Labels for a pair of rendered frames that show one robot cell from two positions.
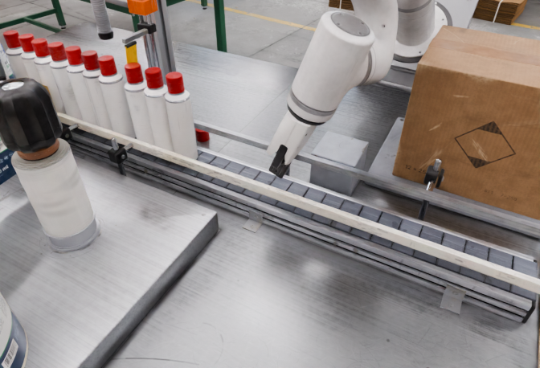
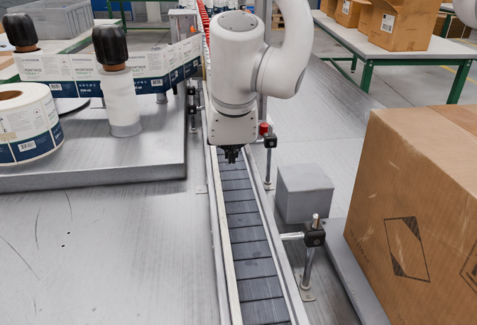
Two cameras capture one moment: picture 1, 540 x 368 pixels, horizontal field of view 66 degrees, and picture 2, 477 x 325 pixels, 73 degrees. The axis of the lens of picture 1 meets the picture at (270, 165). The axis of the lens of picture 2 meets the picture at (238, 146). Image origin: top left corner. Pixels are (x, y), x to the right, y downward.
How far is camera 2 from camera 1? 0.62 m
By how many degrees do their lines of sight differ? 45
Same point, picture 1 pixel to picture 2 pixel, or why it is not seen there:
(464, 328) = not seen: outside the picture
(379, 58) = (270, 67)
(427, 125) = (368, 190)
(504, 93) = (429, 179)
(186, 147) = not seen: hidden behind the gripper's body
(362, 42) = (222, 35)
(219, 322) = (107, 214)
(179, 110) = not seen: hidden behind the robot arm
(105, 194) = (162, 124)
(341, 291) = (172, 262)
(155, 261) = (123, 161)
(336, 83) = (217, 74)
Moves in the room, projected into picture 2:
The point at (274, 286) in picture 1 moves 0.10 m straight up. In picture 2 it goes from (152, 224) to (146, 186)
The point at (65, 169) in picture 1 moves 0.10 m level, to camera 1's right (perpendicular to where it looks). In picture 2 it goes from (115, 82) to (128, 94)
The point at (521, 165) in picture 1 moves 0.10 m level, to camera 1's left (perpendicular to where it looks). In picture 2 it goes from (433, 305) to (361, 251)
